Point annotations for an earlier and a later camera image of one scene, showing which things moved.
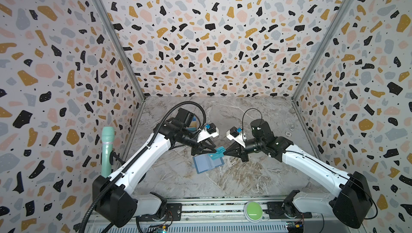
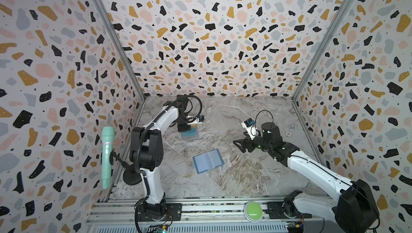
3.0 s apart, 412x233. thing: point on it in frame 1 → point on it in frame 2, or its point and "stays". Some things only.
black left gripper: [205, 144] → [183, 129]
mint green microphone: [108, 136] stays
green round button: [253, 211] stays
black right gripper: [237, 148] → [250, 142]
